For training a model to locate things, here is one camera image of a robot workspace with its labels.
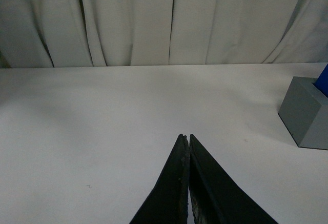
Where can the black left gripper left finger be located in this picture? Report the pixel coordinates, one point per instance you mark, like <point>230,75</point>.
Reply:
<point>168,200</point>

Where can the gray cube base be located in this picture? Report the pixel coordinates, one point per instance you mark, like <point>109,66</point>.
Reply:
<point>304,113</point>

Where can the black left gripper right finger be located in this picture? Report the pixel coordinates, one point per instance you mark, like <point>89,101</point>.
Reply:
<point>215,197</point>

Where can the blue handled block part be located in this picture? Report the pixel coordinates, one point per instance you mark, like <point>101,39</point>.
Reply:
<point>322,81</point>

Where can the white curtain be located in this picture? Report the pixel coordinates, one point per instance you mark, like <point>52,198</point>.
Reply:
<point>98,33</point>

